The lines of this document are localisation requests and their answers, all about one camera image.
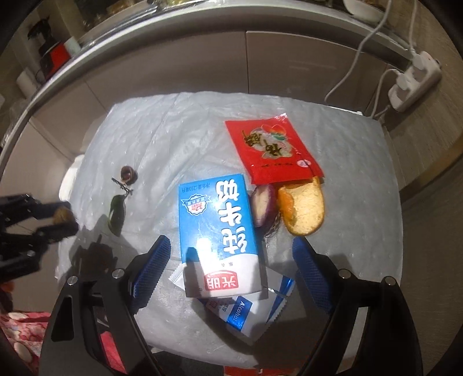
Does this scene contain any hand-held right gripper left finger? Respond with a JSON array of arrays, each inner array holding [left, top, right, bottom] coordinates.
[[40, 235, 171, 376]]

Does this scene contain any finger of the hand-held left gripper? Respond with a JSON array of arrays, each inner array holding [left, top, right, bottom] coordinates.
[[36, 220, 79, 244], [34, 200, 73, 222]]

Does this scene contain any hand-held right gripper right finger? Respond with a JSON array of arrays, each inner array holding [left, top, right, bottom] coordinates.
[[292, 237, 418, 376]]

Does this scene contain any yellow brown peel piece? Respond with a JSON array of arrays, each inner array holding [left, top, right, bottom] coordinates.
[[54, 207, 75, 226]]

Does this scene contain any blue white milk carton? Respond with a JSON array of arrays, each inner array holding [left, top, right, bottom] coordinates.
[[177, 174, 268, 299]]

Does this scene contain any purple onion half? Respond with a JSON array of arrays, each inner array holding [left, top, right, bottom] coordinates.
[[251, 184, 286, 246]]

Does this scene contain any torn silver sachet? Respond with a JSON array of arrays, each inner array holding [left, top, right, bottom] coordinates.
[[169, 263, 296, 302]]

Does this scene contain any white round container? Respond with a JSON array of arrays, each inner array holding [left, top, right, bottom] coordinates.
[[60, 154, 85, 201]]

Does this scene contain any green leaf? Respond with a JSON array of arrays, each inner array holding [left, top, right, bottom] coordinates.
[[108, 194, 127, 237]]

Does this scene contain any toasted bread slice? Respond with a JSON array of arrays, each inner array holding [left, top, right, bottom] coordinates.
[[277, 176, 325, 235]]

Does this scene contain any thin brown twig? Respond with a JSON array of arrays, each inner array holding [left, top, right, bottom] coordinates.
[[111, 177, 134, 196]]

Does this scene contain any red floral cloth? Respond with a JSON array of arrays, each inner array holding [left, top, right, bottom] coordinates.
[[0, 311, 49, 376]]

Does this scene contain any brown chestnut shell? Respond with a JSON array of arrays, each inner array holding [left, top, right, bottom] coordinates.
[[120, 165, 139, 185]]

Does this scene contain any red printed package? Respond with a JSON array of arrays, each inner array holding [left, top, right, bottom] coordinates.
[[224, 365, 279, 376]]

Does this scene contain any red snack packet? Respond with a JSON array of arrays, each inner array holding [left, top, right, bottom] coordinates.
[[224, 113, 324, 185]]

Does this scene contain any paper towel roll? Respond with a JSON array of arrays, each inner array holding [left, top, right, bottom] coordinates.
[[16, 70, 38, 98]]

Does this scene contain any red black kitchen appliance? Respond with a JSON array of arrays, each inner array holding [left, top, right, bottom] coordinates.
[[27, 18, 71, 73]]

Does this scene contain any beige kitchen cabinet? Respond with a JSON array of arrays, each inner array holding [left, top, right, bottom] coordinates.
[[0, 31, 398, 203]]

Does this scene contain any white power strip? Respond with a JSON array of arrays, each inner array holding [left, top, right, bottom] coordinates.
[[388, 51, 442, 112]]

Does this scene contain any white bowl with food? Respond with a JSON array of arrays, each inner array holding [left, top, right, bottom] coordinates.
[[342, 0, 386, 20]]

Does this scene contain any white power cable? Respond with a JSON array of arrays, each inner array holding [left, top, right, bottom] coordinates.
[[405, 0, 422, 60], [324, 0, 393, 105], [369, 69, 398, 120]]

